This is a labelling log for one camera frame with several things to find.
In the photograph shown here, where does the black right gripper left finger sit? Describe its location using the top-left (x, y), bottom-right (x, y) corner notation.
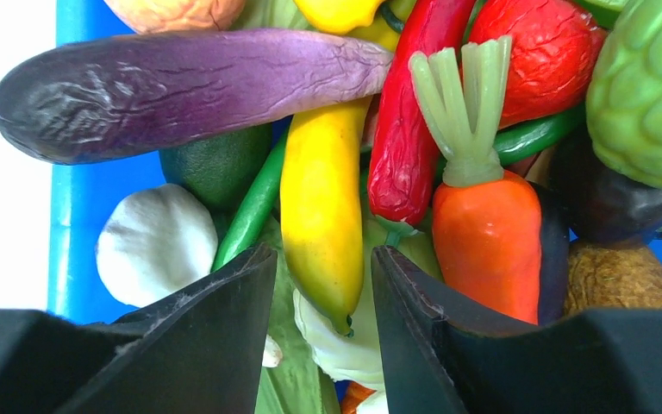
top-left (0, 244), bottom-right (277, 413)

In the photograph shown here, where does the pale green toy cabbage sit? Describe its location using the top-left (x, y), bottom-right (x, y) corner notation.
top-left (291, 216), bottom-right (443, 392)

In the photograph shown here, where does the dark green toy avocado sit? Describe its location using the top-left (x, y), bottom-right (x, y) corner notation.
top-left (159, 123), bottom-right (273, 213)

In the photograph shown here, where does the green bumpy toy fruit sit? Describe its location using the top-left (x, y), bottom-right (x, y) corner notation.
top-left (586, 1), bottom-right (662, 189)

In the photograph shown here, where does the purple toy eggplant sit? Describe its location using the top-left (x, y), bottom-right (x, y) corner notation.
top-left (0, 28), bottom-right (392, 165)

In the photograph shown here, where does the green toy bean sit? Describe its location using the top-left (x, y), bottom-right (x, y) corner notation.
top-left (211, 131), bottom-right (288, 271)

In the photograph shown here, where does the blue plastic bin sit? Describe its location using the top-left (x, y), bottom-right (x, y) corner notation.
top-left (47, 0), bottom-right (662, 323)

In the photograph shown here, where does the dark purple toy plum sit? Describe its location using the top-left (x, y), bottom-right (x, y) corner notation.
top-left (547, 128), bottom-right (662, 247)

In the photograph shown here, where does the red toy chili pepper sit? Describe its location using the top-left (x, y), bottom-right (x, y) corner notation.
top-left (367, 0), bottom-right (474, 235)

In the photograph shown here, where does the green toy pea pod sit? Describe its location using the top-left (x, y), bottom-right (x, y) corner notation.
top-left (255, 217), bottom-right (340, 414)

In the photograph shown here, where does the brown toy potato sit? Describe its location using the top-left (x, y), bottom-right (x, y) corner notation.
top-left (564, 240), bottom-right (662, 317)

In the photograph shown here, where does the toy peach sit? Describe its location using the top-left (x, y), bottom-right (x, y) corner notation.
top-left (104, 0), bottom-right (246, 34)

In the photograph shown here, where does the white toy garlic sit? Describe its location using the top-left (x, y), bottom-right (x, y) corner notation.
top-left (96, 184), bottom-right (218, 307)

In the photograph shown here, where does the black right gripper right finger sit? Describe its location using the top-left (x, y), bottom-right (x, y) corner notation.
top-left (372, 246), bottom-right (662, 413)

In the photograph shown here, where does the orange toy carrot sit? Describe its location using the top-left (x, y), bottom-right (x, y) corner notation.
top-left (409, 35), bottom-right (542, 324)

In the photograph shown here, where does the yellow toy bell pepper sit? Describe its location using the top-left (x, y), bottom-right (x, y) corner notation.
top-left (294, 0), bottom-right (415, 52)

